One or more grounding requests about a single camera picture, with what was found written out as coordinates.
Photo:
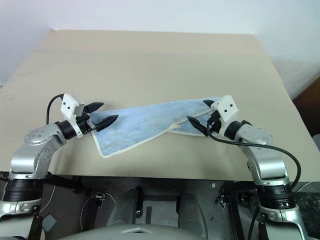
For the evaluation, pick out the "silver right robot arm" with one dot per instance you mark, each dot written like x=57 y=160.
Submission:
x=270 y=167

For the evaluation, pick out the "dark green marbled surface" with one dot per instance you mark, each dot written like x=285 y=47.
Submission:
x=308 y=207

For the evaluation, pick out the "grey robot torso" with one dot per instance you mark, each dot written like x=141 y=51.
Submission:
x=130 y=233

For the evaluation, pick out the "light blue towel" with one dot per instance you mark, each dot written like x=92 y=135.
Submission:
x=140 y=125

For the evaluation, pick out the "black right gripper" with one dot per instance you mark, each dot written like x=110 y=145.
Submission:
x=215 y=123

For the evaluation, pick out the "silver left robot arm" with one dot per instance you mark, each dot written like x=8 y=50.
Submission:
x=27 y=155

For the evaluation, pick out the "black table frame brace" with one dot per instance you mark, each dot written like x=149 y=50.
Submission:
x=63 y=183

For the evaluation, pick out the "black table leg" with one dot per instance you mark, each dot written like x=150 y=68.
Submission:
x=36 y=227
x=235 y=215

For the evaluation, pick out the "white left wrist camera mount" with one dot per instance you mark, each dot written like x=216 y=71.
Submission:
x=68 y=105

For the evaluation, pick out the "small grey box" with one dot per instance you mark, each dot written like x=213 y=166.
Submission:
x=49 y=222

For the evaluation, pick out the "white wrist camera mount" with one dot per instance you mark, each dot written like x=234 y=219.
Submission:
x=68 y=105
x=226 y=106

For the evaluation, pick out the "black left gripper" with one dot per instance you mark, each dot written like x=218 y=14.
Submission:
x=85 y=123

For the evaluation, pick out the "grey rounded robot leg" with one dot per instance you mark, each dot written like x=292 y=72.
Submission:
x=191 y=212
x=123 y=207

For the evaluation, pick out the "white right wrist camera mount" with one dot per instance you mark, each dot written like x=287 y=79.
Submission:
x=226 y=106

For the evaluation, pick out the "dark brown cabinet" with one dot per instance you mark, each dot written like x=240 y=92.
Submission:
x=308 y=105

